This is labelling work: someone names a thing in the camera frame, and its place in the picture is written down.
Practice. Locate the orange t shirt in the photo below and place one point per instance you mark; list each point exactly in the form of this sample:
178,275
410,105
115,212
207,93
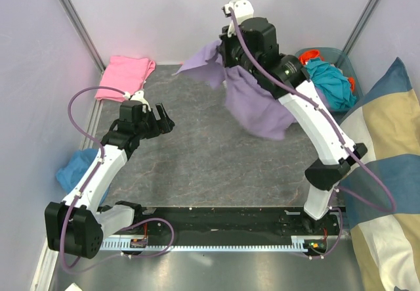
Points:
315,53

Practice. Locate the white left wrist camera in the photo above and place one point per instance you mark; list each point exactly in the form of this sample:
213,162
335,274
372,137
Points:
139,97

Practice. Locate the left aluminium frame post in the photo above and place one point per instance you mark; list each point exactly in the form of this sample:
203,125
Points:
83,34

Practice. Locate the blue bucket hat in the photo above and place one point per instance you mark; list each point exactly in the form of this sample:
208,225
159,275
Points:
69,176

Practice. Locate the purple t shirt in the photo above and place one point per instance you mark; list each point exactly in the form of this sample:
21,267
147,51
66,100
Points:
253,108

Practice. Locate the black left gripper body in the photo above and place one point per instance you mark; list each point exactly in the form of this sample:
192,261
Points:
148,128

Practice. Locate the aluminium frame post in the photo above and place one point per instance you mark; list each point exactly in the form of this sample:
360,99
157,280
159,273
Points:
361,23
83,34

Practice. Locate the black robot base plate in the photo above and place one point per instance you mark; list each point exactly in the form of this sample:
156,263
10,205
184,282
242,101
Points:
230,226

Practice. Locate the folded pink t shirt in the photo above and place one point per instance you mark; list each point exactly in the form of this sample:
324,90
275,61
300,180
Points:
125,74

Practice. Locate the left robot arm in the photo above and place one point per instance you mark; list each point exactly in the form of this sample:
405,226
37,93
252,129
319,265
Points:
77,225

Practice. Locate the right aluminium frame post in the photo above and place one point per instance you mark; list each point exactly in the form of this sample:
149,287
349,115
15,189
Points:
361,23

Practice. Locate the teal t shirt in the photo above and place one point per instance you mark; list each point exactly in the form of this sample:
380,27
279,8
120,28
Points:
337,88

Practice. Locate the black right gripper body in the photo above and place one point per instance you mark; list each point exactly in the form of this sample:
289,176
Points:
233,55

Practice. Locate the light blue cable duct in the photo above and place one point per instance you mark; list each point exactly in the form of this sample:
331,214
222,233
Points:
126,244

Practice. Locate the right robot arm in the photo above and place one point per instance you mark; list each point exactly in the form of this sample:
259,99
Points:
289,83

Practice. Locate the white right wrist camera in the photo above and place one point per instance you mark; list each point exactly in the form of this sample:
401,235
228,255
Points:
241,9

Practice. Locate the teal laundry basket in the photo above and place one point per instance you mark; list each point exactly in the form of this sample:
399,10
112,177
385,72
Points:
340,61

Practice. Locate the blue beige checked pillow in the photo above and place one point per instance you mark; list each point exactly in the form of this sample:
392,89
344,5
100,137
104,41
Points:
382,192

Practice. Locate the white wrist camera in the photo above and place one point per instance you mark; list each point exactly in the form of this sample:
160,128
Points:
241,9
139,97

